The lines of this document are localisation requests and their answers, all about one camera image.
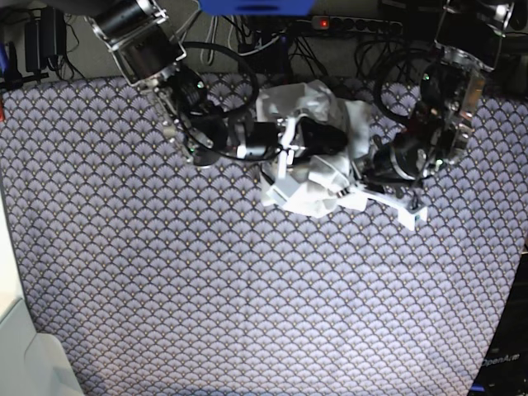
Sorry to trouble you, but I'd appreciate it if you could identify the right gripper grey bracket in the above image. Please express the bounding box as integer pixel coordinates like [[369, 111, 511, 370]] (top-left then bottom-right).
[[259, 117, 349, 206]]

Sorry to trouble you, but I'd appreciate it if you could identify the white power strip red switch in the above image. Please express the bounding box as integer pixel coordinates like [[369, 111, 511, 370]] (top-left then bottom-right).
[[311, 16, 403, 34]]

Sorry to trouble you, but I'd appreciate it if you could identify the fan patterned grey tablecloth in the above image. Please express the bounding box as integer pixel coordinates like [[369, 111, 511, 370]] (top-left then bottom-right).
[[1, 78, 527, 395]]

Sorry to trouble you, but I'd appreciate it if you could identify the black cable bundle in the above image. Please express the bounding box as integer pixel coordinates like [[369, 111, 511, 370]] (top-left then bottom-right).
[[226, 14, 413, 78]]

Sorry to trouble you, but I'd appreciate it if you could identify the blue box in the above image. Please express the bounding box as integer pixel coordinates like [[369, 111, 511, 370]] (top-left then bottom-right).
[[199, 0, 315, 17]]

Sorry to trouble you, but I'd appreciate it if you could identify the black stand with OpenArm label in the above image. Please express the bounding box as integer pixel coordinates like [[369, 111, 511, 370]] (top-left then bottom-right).
[[469, 253, 527, 395]]

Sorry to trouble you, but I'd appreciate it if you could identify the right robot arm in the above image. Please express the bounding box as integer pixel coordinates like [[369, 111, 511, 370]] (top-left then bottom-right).
[[87, 1, 351, 208]]

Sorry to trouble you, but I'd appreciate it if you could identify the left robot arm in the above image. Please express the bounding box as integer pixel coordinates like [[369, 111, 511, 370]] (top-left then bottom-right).
[[337, 1, 516, 230]]

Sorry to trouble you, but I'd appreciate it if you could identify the white T-shirt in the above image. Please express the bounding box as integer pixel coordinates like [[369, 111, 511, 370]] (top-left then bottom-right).
[[256, 80, 372, 218]]

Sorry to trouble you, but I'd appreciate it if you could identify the grey plastic bin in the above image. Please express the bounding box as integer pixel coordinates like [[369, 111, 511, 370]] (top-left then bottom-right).
[[1, 299, 83, 395]]

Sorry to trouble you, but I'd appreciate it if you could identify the grey looped cable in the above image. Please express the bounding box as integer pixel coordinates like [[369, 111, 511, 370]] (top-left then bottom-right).
[[167, 7, 219, 65]]

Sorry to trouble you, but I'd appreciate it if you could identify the left gripper grey bracket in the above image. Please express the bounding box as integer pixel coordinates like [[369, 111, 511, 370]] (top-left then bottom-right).
[[337, 164, 428, 229]]

